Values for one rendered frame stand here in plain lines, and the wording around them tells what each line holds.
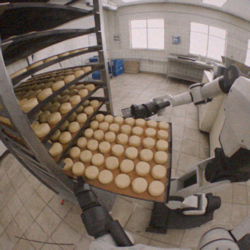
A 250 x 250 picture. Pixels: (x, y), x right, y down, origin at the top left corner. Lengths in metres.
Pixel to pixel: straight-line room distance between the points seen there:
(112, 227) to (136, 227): 1.01
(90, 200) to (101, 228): 0.09
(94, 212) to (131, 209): 1.02
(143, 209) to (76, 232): 0.77
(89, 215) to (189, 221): 1.04
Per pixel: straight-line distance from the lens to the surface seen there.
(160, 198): 0.40
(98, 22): 0.58
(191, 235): 1.47
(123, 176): 0.40
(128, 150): 0.46
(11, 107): 0.26
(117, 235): 0.33
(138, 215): 1.35
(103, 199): 1.26
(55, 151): 0.43
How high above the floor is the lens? 1.33
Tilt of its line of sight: 39 degrees down
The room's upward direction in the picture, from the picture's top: 4 degrees counter-clockwise
